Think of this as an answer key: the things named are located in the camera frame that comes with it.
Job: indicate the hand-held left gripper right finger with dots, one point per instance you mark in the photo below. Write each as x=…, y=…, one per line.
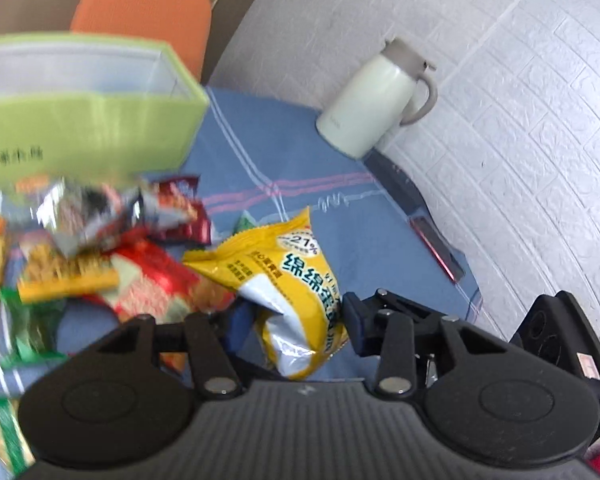
x=360, y=325

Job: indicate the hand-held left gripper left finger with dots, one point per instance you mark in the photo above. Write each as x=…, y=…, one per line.
x=205, y=345

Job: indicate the red snack packet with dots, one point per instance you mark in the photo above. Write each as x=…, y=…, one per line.
x=155, y=275

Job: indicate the yellow and white snack packet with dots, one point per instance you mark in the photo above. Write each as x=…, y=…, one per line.
x=290, y=270

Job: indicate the dark red cookie packet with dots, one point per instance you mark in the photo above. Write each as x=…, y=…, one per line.
x=185, y=210

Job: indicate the yellow fries snack packet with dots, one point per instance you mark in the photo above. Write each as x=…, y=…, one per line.
x=65, y=280

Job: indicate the silver grey snack packet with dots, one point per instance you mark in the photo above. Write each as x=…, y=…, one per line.
x=90, y=215

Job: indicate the light green cardboard box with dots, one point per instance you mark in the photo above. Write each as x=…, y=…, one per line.
x=90, y=130

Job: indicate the blue striped tablecloth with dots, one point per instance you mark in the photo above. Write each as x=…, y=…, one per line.
x=330, y=210

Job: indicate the small green snack packet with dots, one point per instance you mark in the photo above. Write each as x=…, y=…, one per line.
x=245, y=222

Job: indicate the green and orange snack packet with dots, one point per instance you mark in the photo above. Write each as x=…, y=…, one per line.
x=10, y=435

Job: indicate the white thermos jug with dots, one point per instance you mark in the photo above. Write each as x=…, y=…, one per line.
x=365, y=105

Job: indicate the orange chair back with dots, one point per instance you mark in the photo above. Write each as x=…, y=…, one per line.
x=140, y=5

